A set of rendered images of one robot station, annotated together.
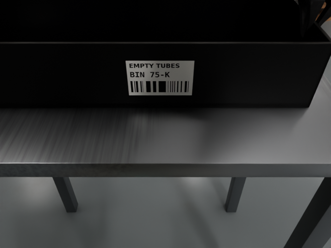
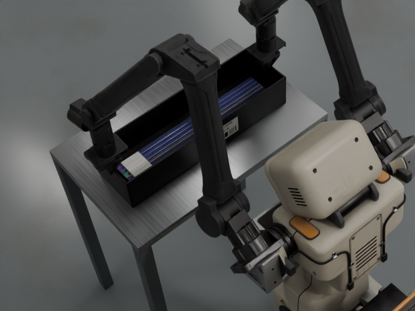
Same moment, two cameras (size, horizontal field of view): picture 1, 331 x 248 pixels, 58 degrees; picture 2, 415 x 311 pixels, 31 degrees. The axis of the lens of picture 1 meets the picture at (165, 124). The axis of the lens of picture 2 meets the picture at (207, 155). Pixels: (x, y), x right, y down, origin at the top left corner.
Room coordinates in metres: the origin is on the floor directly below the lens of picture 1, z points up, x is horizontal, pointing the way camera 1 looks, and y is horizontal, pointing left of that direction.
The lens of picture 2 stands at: (-0.75, 0.83, 2.48)
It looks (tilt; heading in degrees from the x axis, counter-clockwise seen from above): 51 degrees down; 326
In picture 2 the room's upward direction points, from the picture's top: 7 degrees counter-clockwise
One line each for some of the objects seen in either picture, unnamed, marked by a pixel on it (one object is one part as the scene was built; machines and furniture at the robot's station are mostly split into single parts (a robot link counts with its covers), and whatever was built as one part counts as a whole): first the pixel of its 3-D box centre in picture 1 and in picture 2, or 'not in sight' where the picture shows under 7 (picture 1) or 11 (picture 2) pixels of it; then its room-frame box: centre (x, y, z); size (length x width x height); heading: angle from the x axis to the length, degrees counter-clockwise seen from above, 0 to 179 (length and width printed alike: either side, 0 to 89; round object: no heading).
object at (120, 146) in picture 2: not in sight; (104, 145); (0.45, 0.34, 1.00); 0.10 x 0.07 x 0.07; 90
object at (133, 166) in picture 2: not in sight; (193, 129); (0.45, 0.06, 0.83); 0.51 x 0.07 x 0.03; 90
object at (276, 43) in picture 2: not in sight; (265, 41); (0.45, -0.22, 1.00); 0.10 x 0.07 x 0.07; 90
